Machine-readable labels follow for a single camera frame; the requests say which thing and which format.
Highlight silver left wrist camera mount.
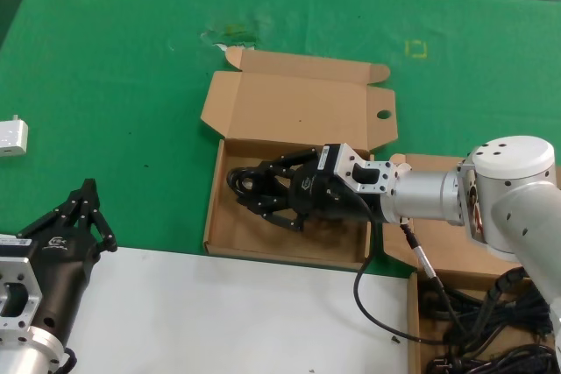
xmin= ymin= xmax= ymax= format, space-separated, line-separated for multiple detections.
xmin=0 ymin=236 xmax=44 ymax=332

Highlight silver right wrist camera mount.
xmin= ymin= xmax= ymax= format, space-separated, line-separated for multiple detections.
xmin=316 ymin=142 xmax=397 ymax=195

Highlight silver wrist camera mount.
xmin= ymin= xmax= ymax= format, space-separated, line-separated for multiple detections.
xmin=316 ymin=142 xmax=397 ymax=195
xmin=0 ymin=236 xmax=44 ymax=332

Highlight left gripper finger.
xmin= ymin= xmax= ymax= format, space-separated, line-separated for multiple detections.
xmin=84 ymin=178 xmax=119 ymax=254
xmin=16 ymin=178 xmax=92 ymax=238

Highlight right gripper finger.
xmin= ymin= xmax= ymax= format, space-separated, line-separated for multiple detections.
xmin=238 ymin=196 xmax=309 ymax=234
xmin=256 ymin=148 xmax=320 ymax=185

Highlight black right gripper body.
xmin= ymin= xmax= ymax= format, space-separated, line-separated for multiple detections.
xmin=288 ymin=158 xmax=386 ymax=222

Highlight black corrugated cable conduit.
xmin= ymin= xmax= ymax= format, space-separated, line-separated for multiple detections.
xmin=475 ymin=265 xmax=534 ymax=327

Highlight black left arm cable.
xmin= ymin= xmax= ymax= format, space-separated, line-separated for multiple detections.
xmin=54 ymin=346 xmax=79 ymax=373

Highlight open cardboard box with hole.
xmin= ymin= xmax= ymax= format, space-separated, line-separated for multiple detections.
xmin=200 ymin=47 xmax=399 ymax=272

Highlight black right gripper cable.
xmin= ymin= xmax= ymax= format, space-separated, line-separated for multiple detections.
xmin=348 ymin=192 xmax=452 ymax=346

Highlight cable with silver connector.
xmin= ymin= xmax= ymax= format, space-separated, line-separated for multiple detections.
xmin=398 ymin=215 xmax=487 ymax=340

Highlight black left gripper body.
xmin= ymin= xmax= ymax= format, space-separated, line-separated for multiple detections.
xmin=17 ymin=226 xmax=100 ymax=347

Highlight green table cloth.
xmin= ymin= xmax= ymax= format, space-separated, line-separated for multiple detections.
xmin=0 ymin=0 xmax=561 ymax=281

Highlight white USB charger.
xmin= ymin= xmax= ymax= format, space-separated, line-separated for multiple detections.
xmin=0 ymin=114 xmax=31 ymax=158

